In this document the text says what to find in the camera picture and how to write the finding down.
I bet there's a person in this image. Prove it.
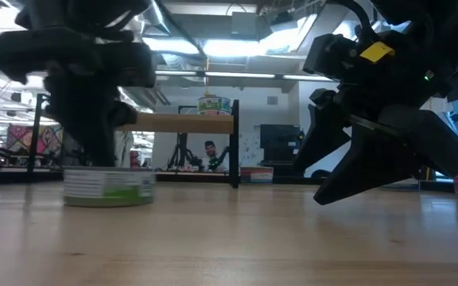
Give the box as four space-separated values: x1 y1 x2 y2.
200 140 230 172

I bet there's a colourful patterned tapestry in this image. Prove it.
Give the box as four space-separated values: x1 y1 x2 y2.
5 124 65 157

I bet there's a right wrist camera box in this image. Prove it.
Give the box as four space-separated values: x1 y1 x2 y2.
303 33 359 76

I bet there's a grey round duct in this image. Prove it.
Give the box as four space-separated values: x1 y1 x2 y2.
141 0 174 37

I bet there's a grey ceiling vent box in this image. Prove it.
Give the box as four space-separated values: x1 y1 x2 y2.
231 10 262 41

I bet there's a wooden shelf board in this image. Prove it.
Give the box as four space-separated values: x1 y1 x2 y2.
115 112 235 134

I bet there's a long ceiling light strip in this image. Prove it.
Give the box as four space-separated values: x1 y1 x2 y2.
0 63 336 83

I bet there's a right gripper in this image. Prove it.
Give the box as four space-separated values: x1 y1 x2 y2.
293 33 458 207

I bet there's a white cover cloth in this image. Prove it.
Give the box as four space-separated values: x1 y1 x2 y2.
113 130 134 168

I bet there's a black table frame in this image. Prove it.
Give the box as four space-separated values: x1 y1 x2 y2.
0 168 456 194

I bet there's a black cabinet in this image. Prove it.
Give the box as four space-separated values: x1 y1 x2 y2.
259 123 305 180

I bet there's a green label silver-lid can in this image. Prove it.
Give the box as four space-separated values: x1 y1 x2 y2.
196 95 232 116
62 166 157 208

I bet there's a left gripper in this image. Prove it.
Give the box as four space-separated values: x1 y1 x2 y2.
0 25 157 168

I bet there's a black dome object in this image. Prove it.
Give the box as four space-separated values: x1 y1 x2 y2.
310 169 340 179

